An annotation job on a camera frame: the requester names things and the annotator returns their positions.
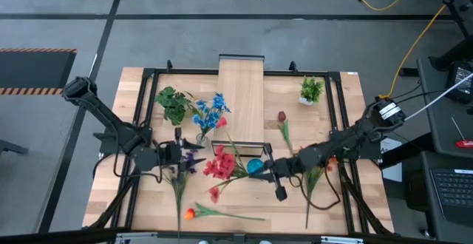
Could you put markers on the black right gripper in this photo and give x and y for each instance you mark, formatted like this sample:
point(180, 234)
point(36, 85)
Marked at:
point(286, 168)

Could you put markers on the white paper sheet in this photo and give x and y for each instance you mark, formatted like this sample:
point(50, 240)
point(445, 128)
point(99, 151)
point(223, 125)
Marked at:
point(391, 148)

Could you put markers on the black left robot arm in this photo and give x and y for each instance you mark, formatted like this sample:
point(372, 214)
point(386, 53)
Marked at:
point(111, 122)

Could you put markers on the grey side desk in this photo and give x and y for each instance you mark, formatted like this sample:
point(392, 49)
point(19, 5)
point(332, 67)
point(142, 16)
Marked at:
point(443, 133)

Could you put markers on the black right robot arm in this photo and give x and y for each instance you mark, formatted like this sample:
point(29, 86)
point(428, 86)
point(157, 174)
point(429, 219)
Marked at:
point(354, 140)

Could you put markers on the black aluminium table frame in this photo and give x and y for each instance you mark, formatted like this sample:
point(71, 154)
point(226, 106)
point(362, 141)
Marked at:
point(184, 72)

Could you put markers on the purple artificial flower bunch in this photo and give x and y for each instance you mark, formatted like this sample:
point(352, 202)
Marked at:
point(189, 160)

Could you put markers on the clear ribbed glass vase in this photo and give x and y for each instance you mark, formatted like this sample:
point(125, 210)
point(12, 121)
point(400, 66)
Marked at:
point(202, 139)

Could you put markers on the small light-green potted plant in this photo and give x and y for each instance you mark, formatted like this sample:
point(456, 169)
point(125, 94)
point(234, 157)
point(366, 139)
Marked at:
point(311, 89)

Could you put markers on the dark red artificial tulip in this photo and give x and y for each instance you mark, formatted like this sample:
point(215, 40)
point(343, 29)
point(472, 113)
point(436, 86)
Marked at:
point(282, 116)

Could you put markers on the blue artificial flower bunch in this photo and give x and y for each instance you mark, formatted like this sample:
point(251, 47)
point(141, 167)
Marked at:
point(208, 116)

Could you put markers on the laptop keyboard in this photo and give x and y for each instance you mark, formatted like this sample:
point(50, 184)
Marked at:
point(454, 192)

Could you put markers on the wooden shelf with black frame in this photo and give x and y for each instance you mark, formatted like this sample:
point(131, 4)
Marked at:
point(240, 100)

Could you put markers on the black hazard-striped floor mat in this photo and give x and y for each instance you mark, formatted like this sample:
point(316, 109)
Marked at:
point(33, 70)

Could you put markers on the black stand foot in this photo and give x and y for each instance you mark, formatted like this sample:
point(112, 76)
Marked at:
point(11, 147)

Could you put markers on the black equipment stand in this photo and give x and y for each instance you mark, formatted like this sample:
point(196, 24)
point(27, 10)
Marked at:
point(452, 11)

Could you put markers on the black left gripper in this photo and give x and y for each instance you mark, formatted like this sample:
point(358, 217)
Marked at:
point(171, 157)

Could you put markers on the red artificial flower bunch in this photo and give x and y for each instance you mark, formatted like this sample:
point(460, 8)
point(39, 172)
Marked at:
point(221, 164)

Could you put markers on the teal embossed glass vase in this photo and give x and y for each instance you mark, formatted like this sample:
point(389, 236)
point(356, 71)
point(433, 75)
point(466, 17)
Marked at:
point(255, 165)

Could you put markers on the black tablet screen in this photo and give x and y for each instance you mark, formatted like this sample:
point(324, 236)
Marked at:
point(462, 79)

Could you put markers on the dark-green leafy potted plant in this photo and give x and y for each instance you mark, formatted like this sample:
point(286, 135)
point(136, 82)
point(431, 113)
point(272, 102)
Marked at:
point(173, 105)

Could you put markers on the orange artificial flower bunch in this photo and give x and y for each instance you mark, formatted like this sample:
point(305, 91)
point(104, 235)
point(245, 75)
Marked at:
point(312, 177)

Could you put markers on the orange artificial tulip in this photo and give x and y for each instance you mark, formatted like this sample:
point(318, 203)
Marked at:
point(189, 213)

